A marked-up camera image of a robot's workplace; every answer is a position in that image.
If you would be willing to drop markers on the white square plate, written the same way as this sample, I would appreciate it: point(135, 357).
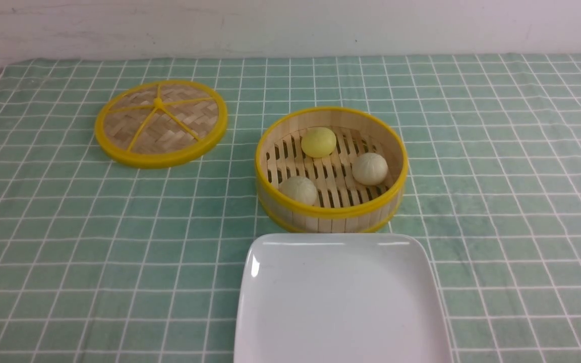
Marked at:
point(339, 297)

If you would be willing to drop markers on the white steamed bun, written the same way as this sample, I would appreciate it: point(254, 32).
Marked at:
point(370, 169)
point(300, 189)

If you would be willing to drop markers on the yellow rimmed bamboo steamer basket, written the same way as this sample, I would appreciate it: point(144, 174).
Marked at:
point(342, 204)

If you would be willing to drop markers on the yellow steamed bun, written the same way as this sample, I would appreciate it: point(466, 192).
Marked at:
point(319, 142)

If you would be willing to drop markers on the green checked tablecloth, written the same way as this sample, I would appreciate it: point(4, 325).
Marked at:
point(100, 262)

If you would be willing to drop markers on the yellow bamboo steamer lid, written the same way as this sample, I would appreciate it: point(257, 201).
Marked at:
point(162, 124)

